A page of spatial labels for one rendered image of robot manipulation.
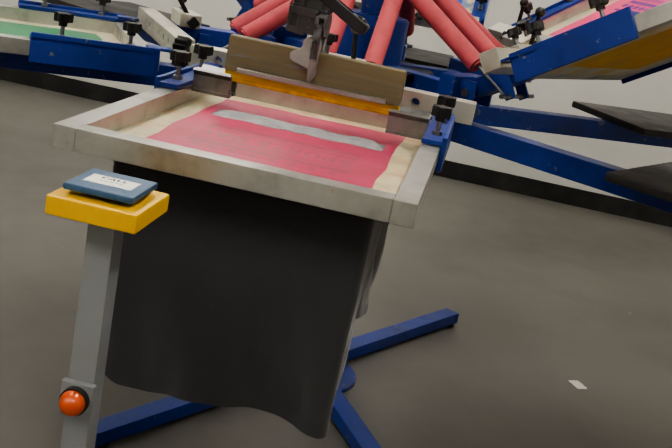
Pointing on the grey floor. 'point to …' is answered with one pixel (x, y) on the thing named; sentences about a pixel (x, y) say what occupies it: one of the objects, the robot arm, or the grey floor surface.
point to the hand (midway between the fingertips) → (314, 76)
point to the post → (97, 293)
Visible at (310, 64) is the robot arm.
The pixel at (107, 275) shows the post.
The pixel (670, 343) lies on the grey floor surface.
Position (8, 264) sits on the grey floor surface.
